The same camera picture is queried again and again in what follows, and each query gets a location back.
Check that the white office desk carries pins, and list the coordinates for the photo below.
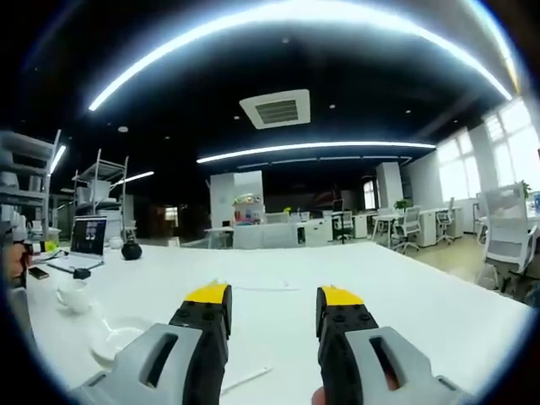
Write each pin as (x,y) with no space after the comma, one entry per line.
(270,234)

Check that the open silver laptop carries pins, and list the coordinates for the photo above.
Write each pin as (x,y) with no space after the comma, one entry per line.
(86,240)

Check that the white square pillar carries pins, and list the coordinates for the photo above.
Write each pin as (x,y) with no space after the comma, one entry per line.
(236,198)

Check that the white spoon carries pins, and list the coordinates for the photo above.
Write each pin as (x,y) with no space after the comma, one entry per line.
(109,330)

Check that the small black object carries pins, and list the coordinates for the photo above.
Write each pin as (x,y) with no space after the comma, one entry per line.
(81,273)

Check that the smartphone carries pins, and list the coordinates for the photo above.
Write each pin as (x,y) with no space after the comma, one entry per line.
(38,273)

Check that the black round speaker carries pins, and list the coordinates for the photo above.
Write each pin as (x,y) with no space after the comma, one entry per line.
(131,252)

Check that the white pen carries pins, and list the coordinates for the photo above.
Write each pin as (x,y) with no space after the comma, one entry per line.
(249,379)

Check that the grey metal shelf rack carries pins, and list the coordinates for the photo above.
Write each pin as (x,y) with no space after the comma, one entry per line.
(101,181)
(23,177)

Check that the short ceiling light strip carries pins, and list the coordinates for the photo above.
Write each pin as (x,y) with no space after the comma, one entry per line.
(135,177)
(57,158)

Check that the thin white strip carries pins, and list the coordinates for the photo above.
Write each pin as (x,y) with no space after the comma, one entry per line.
(266,288)

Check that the person's right hand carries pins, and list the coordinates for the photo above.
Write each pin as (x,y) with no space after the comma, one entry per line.
(319,397)

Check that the white ceiling air vent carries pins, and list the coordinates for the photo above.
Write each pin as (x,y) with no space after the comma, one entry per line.
(275,109)

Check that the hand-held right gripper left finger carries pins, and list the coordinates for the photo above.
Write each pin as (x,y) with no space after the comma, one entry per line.
(192,350)

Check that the white coffee cup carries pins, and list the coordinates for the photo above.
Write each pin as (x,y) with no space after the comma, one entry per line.
(75,292)

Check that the white tabletop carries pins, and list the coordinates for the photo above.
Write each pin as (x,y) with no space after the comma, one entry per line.
(274,261)

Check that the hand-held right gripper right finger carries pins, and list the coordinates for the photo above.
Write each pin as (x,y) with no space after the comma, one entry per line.
(337,350)

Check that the long ceiling light strip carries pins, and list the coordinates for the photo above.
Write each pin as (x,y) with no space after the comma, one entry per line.
(314,150)
(270,25)

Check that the white round coffee tray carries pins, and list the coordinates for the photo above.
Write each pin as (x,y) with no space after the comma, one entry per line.
(120,342)

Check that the white mesh office chair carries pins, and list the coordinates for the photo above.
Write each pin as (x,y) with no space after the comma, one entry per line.
(508,240)

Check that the green potted plant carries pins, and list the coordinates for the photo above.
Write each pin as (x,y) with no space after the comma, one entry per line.
(401,205)

